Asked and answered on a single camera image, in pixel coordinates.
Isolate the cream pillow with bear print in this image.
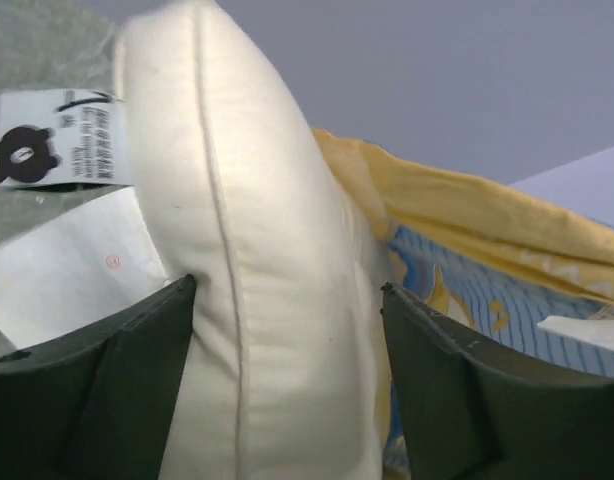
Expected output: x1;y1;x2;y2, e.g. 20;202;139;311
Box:
0;0;393;480

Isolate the yellow and blue pillowcase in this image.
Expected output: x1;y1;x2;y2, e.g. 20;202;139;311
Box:
315;130;614;479

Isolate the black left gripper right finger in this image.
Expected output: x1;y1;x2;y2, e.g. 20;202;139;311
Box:
382;283;614;480

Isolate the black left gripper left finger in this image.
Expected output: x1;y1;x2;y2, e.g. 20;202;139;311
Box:
0;276;196;480

